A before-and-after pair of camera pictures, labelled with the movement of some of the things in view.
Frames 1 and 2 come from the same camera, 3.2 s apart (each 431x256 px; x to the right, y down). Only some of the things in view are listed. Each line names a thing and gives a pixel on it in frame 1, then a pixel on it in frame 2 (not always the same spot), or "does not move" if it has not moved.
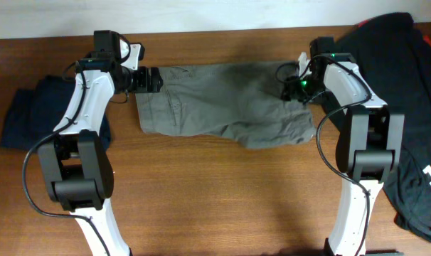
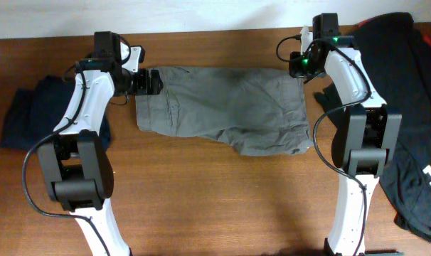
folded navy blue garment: (33, 114) does not move
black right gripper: (291, 90) to (295, 70)
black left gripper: (143, 82) does not move
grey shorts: (242, 102) does not move
